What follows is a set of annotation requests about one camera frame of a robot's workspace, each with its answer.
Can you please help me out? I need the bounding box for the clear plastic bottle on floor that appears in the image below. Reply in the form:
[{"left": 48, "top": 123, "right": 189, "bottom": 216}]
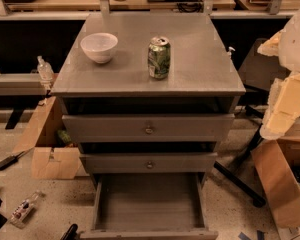
[{"left": 9, "top": 190, "right": 44, "bottom": 229}]

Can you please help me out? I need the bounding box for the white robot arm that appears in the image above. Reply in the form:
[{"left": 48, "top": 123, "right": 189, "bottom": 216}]
[{"left": 258, "top": 9, "right": 300, "bottom": 140}]

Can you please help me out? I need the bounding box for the grey open bottom drawer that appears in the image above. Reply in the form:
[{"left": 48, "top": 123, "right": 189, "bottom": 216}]
[{"left": 81, "top": 173, "right": 218, "bottom": 240}]

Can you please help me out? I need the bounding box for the small white pump bottle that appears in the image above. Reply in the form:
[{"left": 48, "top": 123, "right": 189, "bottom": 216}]
[{"left": 227, "top": 46, "right": 236, "bottom": 59}]

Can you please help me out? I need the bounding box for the black cable coil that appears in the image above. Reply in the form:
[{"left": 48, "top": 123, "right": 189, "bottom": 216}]
[{"left": 175, "top": 0, "right": 204, "bottom": 14}]

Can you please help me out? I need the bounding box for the black power adapter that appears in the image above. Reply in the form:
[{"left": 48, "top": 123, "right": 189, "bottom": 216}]
[{"left": 0, "top": 152, "right": 25, "bottom": 171}]

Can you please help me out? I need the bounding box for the white ceramic bowl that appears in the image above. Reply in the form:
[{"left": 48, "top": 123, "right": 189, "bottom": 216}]
[{"left": 80, "top": 33, "right": 118, "bottom": 64}]

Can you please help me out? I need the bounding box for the right cardboard box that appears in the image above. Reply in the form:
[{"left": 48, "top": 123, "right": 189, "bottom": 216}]
[{"left": 252, "top": 124, "right": 300, "bottom": 228}]

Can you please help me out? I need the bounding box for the grey drawer cabinet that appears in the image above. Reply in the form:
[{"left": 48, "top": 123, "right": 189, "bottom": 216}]
[{"left": 52, "top": 13, "right": 245, "bottom": 179}]

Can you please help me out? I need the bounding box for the grey top drawer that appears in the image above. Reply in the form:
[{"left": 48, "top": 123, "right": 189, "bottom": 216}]
[{"left": 62, "top": 114, "right": 234, "bottom": 143}]

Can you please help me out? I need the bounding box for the grey middle drawer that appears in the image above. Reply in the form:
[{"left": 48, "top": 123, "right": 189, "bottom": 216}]
[{"left": 80, "top": 152, "right": 217, "bottom": 174}]

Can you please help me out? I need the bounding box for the green soda can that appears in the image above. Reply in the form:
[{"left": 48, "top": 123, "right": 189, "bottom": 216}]
[{"left": 148, "top": 36, "right": 171, "bottom": 79}]

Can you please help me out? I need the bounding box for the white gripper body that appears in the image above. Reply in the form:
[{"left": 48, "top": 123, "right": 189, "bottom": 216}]
[{"left": 260, "top": 73, "right": 300, "bottom": 140}]

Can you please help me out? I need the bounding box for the cardboard box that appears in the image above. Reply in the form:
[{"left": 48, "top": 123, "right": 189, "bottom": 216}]
[
  {"left": 252, "top": 124, "right": 300, "bottom": 228},
  {"left": 13, "top": 97, "right": 85, "bottom": 180}
]

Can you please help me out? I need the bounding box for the left cardboard box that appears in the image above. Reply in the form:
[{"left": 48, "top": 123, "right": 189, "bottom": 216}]
[{"left": 13, "top": 97, "right": 85, "bottom": 180}]

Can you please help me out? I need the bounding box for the clear pump bottle on shelf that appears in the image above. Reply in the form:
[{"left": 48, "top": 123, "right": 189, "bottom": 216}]
[{"left": 37, "top": 56, "right": 54, "bottom": 81}]

